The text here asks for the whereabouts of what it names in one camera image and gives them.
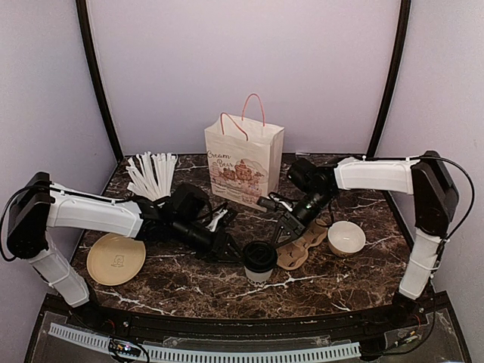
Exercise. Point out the white paper coffee cup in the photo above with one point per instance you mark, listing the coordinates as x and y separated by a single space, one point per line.
257 278

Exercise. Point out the white ceramic bowl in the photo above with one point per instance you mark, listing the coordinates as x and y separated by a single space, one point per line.
345 238

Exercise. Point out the white wrapped straws bundle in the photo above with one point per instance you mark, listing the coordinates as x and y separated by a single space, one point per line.
151 174

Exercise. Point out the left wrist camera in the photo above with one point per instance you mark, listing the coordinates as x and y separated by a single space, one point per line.
222 219

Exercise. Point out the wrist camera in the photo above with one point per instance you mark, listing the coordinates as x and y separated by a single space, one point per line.
222 219
270 204

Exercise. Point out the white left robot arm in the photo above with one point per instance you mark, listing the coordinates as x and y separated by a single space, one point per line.
186 216

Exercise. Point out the black front table rail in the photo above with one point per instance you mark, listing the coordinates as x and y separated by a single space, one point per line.
364 324

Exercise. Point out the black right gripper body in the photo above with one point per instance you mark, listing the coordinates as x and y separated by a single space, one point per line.
292 222

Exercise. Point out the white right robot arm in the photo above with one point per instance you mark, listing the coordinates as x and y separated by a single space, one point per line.
425 178

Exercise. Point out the black plastic cup lid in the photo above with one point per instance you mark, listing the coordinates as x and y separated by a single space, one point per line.
259 256

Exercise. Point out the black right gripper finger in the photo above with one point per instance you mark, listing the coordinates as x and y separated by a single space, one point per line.
287 236
276 235

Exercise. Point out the white cream bear paper bag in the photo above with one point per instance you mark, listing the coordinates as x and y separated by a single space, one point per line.
244 158

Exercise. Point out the white slotted cable duct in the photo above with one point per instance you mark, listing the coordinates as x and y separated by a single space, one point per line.
185 350

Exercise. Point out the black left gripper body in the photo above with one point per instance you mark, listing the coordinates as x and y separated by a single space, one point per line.
214 250

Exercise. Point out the beige round plate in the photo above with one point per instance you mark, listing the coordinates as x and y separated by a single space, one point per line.
115 259

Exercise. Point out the black left frame post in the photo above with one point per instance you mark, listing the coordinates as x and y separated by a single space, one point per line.
90 55

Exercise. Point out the black right frame post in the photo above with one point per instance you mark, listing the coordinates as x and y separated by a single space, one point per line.
392 76

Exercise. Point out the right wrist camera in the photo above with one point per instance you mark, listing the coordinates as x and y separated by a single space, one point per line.
270 204

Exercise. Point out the brown pulp cup carrier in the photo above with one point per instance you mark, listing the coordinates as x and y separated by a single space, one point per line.
292 256

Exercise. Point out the black frame post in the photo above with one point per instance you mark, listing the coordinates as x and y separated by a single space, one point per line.
392 76
90 55

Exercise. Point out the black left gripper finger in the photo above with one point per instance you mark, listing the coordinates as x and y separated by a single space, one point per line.
232 248
226 257

